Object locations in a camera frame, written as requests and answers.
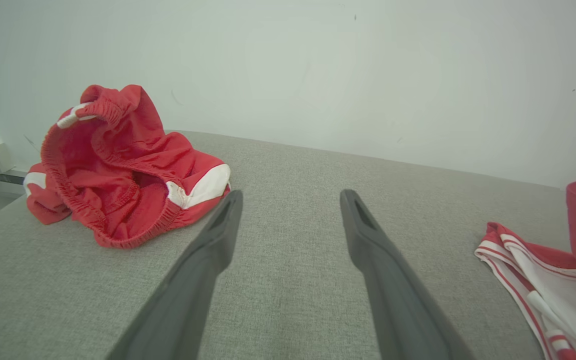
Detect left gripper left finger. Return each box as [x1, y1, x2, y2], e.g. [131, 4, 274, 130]
[105, 190, 244, 360]

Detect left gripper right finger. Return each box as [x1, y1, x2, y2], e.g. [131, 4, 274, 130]
[339, 189, 475, 360]

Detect red shorts with white stripes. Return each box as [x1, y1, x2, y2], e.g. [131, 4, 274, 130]
[23, 84, 232, 249]

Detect grey fabric sofa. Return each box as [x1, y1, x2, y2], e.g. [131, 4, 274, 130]
[0, 130, 576, 360]

